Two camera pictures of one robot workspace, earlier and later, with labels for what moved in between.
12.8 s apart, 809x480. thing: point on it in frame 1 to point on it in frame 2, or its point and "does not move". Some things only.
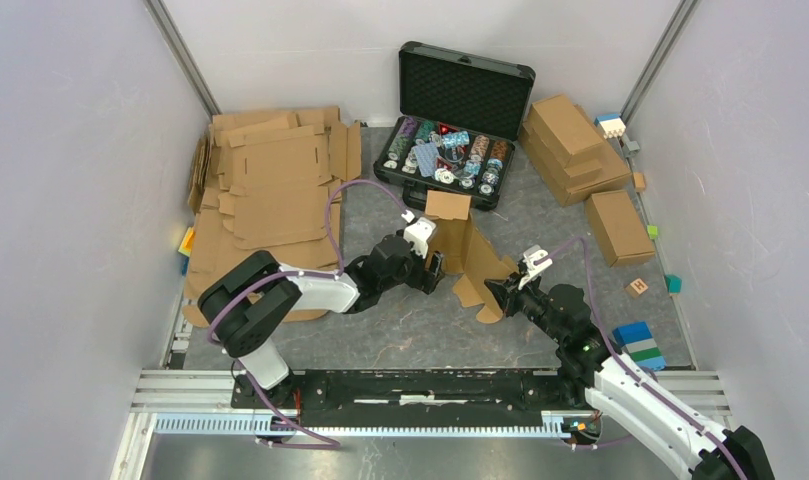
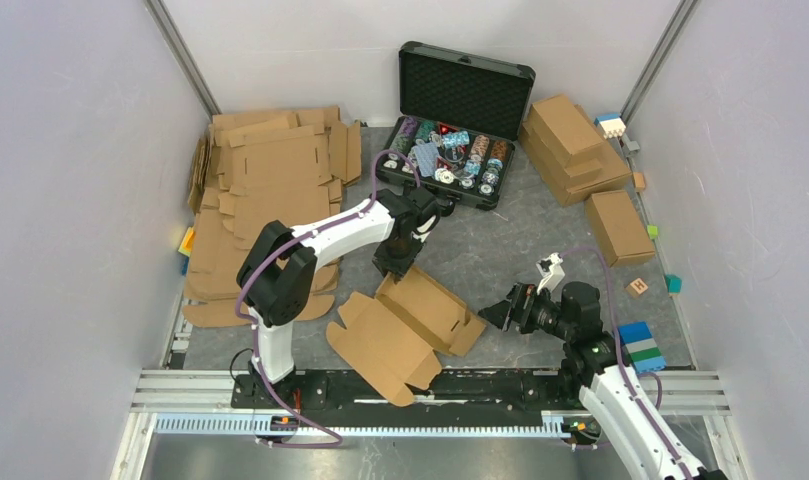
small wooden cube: [639, 181] does not move
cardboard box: [467, 250] to [392, 337]
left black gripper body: [417, 271] to [397, 256]
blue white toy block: [612, 125] does not move
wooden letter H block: [637, 287] does not move
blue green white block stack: [637, 339] does not move
